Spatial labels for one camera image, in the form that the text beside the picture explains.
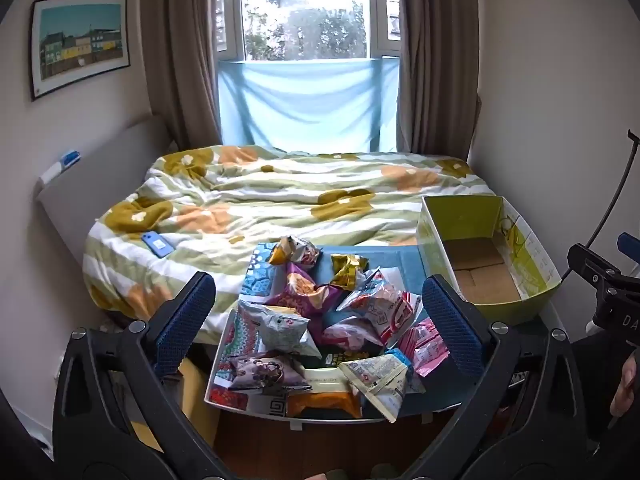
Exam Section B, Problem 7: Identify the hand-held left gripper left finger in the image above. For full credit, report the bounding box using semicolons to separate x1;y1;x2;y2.
52;271;226;480

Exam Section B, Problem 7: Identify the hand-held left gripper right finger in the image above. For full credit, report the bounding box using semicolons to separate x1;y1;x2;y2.
405;274;589;480

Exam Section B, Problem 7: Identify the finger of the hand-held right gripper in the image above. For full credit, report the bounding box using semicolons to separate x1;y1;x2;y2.
567;243;626;286
616;232;640;262

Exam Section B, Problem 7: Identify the white and pink snack packet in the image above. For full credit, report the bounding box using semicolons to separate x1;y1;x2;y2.
337;269;422;350

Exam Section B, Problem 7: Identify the green cardboard box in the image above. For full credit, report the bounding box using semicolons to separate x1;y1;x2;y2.
416;195;562;321

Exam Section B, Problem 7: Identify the purple snack packet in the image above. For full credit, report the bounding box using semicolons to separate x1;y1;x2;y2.
265;262;342;318

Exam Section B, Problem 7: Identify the person's right hand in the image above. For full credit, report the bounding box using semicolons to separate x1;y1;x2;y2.
610;355;640;418

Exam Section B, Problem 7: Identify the small pink snack packet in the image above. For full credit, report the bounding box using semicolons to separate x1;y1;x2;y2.
399;320;452;377

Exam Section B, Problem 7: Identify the blue phone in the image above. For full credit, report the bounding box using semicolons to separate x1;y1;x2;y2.
141;231;175;259

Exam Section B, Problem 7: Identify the teal fabric table cover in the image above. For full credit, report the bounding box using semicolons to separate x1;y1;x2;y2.
320;245;548;423

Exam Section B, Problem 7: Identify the white blue-cornered snack packet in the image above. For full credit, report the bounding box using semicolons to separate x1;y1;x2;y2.
339;349;417;422

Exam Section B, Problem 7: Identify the silver blue snack packet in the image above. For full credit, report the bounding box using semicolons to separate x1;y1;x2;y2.
236;300;322;362

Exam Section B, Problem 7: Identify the mauve figure snack packet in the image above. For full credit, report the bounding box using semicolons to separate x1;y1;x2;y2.
229;354;312;394

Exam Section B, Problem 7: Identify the translucent pinkish snack packet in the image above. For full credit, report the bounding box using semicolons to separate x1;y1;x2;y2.
321;316;387;350

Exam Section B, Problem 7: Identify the dark green cracker packet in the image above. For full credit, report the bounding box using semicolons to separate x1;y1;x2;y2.
320;346;383;367

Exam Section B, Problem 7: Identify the gold snack packet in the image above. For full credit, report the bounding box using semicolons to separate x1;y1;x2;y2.
330;254;371;289

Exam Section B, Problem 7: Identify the silver and orange snack packet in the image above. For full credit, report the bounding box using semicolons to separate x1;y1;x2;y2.
265;236;321;269

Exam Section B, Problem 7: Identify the cream snack box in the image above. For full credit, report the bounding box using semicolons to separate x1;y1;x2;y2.
300;367;353;396

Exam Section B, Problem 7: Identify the floral duvet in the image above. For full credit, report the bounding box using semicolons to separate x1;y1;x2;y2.
82;144;496;346

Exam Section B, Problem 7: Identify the grey bed headboard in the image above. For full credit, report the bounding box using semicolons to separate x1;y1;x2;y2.
35;114;173;311

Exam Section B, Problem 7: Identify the blue and white gadget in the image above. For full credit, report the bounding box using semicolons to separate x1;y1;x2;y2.
40;149;82;184

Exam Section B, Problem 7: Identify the light blue window cloth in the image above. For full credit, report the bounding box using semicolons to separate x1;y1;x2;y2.
217;56;401;153

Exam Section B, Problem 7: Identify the brown curtain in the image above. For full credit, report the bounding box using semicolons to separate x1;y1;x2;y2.
140;0;223;153
397;0;481;163

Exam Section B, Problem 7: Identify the framed building picture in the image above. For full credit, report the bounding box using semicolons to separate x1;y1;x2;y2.
29;0;132;102

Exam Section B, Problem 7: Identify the window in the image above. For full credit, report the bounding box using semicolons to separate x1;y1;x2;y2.
215;0;403;63

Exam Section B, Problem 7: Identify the black cable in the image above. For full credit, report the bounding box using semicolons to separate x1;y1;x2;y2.
560;130;640;281

